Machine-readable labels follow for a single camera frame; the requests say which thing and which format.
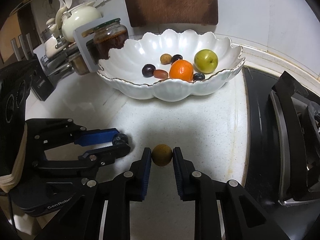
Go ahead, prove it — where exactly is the black knife block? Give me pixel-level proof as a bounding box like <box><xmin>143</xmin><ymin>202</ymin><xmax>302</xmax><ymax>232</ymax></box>
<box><xmin>10</xmin><ymin>33</ymin><xmax>54</xmax><ymax>101</ymax></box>

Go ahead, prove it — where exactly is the glass jar green lid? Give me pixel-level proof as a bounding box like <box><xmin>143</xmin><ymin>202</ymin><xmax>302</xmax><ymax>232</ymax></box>
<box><xmin>93</xmin><ymin>18</ymin><xmax>129</xmax><ymax>60</ymax></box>

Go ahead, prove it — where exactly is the tan longan in bowl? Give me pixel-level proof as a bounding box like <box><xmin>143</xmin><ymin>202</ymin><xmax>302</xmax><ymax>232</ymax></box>
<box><xmin>160</xmin><ymin>54</ymin><xmax>172</xmax><ymax>64</ymax></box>

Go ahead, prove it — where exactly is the dark wooden cutting board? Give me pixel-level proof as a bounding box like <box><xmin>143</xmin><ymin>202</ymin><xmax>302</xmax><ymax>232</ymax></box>
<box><xmin>125</xmin><ymin>0</ymin><xmax>219</xmax><ymax>28</ymax></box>

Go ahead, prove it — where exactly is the steel pot lower shelf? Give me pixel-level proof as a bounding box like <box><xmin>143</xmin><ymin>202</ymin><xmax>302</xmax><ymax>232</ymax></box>
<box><xmin>68</xmin><ymin>53</ymin><xmax>89</xmax><ymax>75</ymax></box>

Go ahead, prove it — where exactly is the blueberry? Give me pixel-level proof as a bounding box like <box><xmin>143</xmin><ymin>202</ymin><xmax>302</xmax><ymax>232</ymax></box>
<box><xmin>112</xmin><ymin>133</ymin><xmax>129</xmax><ymax>145</ymax></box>
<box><xmin>193</xmin><ymin>73</ymin><xmax>206</xmax><ymax>81</ymax></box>

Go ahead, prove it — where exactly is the white scalloped fruit bowl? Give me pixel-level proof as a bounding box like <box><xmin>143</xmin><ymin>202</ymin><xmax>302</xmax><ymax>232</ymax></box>
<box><xmin>97</xmin><ymin>29</ymin><xmax>246</xmax><ymax>102</ymax></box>

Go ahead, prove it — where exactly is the red jujube date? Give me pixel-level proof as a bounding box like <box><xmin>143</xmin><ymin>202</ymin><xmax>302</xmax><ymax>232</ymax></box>
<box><xmin>153</xmin><ymin>69</ymin><xmax>169</xmax><ymax>79</ymax></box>

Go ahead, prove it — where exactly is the black gas stove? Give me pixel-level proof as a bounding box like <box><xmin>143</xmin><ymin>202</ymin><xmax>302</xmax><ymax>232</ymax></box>
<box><xmin>244</xmin><ymin>67</ymin><xmax>319</xmax><ymax>239</ymax></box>

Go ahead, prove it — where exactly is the dark purple plum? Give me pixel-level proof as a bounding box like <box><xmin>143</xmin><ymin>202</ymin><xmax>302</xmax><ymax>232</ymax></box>
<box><xmin>170</xmin><ymin>54</ymin><xmax>183</xmax><ymax>64</ymax></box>

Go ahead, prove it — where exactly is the orange tangerine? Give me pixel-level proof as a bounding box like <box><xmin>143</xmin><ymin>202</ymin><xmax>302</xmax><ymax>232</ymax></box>
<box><xmin>169</xmin><ymin>60</ymin><xmax>194</xmax><ymax>82</ymax></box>

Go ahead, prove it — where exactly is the cream ceramic teapot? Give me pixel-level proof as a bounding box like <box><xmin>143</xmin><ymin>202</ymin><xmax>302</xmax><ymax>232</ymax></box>
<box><xmin>55</xmin><ymin>2</ymin><xmax>102</xmax><ymax>43</ymax></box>

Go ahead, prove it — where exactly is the green yellow plum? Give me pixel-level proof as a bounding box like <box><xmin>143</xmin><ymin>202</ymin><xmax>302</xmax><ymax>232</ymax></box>
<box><xmin>194</xmin><ymin>49</ymin><xmax>218</xmax><ymax>74</ymax></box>

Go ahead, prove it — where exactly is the blueberry in bowl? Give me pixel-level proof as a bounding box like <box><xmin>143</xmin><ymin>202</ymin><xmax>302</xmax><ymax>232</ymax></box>
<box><xmin>193</xmin><ymin>73</ymin><xmax>206</xmax><ymax>81</ymax></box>

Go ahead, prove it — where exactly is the tan longan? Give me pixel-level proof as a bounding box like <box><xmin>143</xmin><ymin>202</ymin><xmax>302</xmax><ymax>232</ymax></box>
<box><xmin>160</xmin><ymin>54</ymin><xmax>172</xmax><ymax>64</ymax></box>
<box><xmin>151</xmin><ymin>144</ymin><xmax>172</xmax><ymax>166</ymax></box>

